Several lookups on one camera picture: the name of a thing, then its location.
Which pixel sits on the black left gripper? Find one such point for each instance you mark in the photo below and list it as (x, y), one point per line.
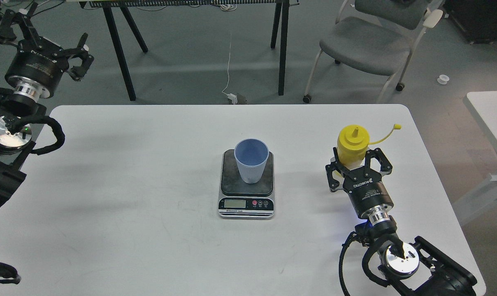
(31, 62)

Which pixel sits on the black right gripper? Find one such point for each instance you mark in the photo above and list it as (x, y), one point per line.
(363, 185)

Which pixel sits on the yellow squeeze bottle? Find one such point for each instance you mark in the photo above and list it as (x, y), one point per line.
(353, 142)

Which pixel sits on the blue ribbed plastic cup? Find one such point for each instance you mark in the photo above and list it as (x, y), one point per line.
(251, 156)

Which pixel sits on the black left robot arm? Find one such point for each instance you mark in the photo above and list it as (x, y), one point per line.
(24, 126)

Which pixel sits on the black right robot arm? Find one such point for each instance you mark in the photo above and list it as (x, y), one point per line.
(412, 269)

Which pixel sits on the digital kitchen scale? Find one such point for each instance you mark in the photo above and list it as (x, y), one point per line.
(240, 200)

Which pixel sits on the white spool on floor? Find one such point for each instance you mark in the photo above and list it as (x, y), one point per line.
(443, 79)

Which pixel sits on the grey office chair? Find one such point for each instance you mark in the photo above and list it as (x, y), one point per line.
(372, 48)

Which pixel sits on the white side table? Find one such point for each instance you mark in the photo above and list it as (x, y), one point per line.
(483, 107)

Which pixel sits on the black equipment box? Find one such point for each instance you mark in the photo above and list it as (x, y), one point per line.
(475, 19)

